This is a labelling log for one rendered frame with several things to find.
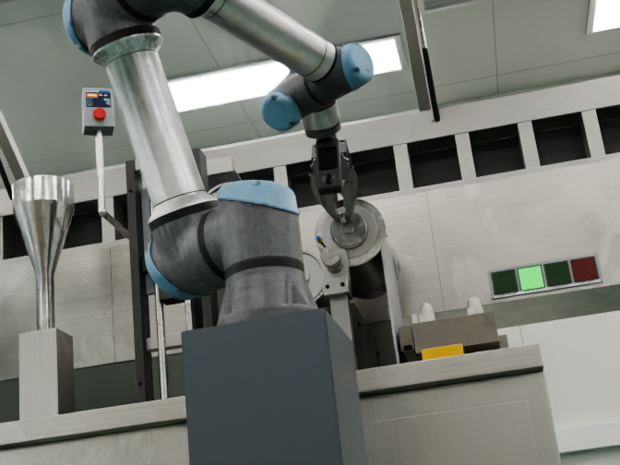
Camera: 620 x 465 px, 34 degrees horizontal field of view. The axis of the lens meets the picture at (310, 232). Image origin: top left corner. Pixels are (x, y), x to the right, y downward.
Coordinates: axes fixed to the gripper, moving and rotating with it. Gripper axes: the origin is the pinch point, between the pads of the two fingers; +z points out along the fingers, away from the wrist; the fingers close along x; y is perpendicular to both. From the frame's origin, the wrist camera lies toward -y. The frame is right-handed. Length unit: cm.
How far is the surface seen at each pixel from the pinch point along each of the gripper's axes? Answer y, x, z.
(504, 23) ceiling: 248, -55, 58
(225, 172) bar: 12.8, 23.8, -8.5
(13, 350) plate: 19, 90, 32
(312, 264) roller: -2.6, 8.0, 8.3
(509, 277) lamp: 17.6, -32.1, 32.6
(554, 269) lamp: 18, -42, 33
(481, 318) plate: -18.9, -24.1, 16.6
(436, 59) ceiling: 261, -25, 73
